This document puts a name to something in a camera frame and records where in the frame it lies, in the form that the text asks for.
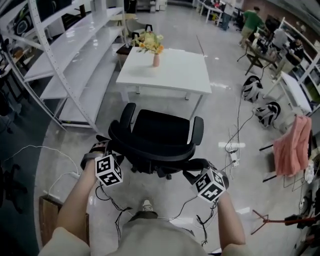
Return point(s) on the narrow white table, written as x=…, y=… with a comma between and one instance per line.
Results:
x=295, y=92

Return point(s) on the person's left shoe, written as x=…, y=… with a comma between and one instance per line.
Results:
x=147, y=205

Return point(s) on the white black backpack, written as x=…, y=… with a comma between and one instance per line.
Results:
x=268, y=113
x=252, y=88

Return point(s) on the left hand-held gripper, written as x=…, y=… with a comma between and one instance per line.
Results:
x=108, y=171

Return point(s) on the person's left hand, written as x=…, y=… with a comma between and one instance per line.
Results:
x=98, y=148

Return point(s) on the person's right forearm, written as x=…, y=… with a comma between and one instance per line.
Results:
x=230, y=222

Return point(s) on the dark folding table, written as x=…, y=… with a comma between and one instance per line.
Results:
x=257, y=56

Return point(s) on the pink cloth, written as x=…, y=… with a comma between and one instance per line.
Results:
x=292, y=150

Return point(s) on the white square table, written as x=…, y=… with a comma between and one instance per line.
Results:
x=175, y=72

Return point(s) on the black desk chair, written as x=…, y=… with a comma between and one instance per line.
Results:
x=238, y=20

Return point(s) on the white metal shelving rack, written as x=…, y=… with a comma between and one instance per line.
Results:
x=75, y=55

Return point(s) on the white wall shelf unit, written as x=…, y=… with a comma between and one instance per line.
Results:
x=306, y=62

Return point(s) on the white power strip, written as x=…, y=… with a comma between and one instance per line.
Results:
x=72, y=174
x=233, y=157

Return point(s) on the black green bulky bag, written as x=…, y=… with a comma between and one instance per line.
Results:
x=22, y=22

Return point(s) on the pink vase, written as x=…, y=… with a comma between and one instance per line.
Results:
x=156, y=60

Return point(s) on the round wooden table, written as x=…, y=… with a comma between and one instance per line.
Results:
x=122, y=18

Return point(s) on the long white desk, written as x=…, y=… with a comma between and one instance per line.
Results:
x=212, y=8

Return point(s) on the black office chair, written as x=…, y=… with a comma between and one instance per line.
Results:
x=160, y=130

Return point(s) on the white patterned round object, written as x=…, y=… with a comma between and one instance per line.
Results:
x=309, y=172

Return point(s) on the black metal clothes rack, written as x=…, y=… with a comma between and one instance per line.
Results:
x=268, y=176

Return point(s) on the black swivel chair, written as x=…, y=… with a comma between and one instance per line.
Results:
x=10, y=185

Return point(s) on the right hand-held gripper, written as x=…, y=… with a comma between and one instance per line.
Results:
x=210, y=185

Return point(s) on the yellow flower bouquet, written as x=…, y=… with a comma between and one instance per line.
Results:
x=150, y=43

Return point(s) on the person's beige clothing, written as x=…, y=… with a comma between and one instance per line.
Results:
x=160, y=237

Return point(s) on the person's left forearm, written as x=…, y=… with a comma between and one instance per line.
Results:
x=77, y=200

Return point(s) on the red tripod stand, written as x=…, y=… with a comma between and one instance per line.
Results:
x=287, y=221

